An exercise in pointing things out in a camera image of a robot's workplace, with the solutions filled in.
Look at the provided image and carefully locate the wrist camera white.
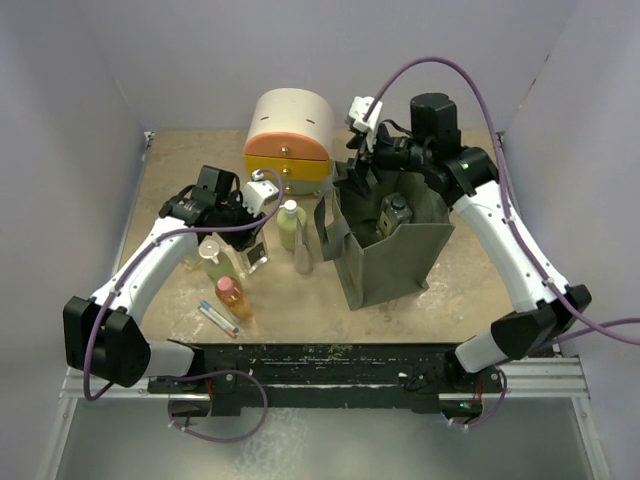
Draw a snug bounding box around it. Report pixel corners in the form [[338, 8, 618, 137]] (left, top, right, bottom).
[[346, 96, 383, 152], [240, 170, 280, 217]]

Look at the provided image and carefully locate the amber bottle white cap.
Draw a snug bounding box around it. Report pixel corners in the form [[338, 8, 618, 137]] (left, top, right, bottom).
[[182, 249, 203, 271]]

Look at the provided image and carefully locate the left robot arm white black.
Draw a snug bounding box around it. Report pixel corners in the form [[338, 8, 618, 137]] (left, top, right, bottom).
[[63, 166, 283, 392]]

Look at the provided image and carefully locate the round-top mini drawer cabinet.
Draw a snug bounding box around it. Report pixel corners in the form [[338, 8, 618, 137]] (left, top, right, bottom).
[[243, 88, 334, 195]]

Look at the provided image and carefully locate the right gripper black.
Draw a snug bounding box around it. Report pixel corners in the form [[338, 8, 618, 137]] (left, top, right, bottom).
[[333, 119, 431, 199]]

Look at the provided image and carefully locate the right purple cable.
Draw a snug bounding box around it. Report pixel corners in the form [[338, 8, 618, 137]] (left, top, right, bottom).
[[365, 56, 640, 346]]

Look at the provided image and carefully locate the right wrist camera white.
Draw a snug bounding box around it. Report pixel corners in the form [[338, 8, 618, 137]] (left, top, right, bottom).
[[346, 96, 383, 152]]

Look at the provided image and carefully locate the green pump lotion bottle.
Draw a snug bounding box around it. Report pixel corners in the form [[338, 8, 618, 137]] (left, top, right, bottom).
[[276, 200, 308, 251]]

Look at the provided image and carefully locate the blue capped pen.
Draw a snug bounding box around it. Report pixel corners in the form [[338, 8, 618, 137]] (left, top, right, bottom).
[[200, 300, 239, 333]]

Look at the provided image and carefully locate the orange bottle pink cap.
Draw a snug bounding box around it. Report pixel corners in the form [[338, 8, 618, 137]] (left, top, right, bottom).
[[215, 276, 254, 324]]

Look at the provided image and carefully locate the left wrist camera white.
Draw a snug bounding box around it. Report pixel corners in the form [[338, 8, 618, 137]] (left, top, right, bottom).
[[240, 170, 280, 217]]

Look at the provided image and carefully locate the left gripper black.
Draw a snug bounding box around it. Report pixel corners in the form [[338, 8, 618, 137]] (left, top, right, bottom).
[[216, 191, 267, 252]]

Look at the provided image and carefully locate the red tipped pen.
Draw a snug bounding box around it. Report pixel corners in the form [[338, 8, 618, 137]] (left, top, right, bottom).
[[198, 306, 237, 339]]

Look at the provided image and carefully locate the clear square bottle black label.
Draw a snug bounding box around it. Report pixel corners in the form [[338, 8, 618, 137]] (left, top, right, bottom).
[[237, 232, 269, 276]]

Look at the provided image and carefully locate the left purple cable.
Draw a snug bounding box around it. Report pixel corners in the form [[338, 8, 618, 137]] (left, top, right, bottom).
[[82, 168, 284, 403]]

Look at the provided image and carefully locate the clear conical tube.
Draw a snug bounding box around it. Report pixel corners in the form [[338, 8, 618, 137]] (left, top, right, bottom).
[[294, 219, 314, 275]]

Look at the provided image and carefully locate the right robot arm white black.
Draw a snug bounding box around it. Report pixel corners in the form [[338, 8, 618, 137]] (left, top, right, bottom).
[[338, 93, 592, 391]]

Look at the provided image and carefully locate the green canvas bag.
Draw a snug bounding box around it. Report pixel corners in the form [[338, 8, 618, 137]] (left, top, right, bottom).
[[314, 162, 454, 310]]

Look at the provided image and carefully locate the clear square bottle front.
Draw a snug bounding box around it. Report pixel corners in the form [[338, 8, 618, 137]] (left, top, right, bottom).
[[378, 193, 413, 238]]

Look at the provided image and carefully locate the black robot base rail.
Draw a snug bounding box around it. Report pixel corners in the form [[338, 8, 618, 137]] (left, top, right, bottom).
[[148, 343, 519, 416]]

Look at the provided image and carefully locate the green bottle white flip cap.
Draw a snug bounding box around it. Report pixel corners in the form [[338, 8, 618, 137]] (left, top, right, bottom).
[[198, 239, 240, 282]]

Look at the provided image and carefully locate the purple cable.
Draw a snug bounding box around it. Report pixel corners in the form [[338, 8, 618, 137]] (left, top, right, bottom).
[[365, 56, 640, 346], [82, 168, 284, 403]]

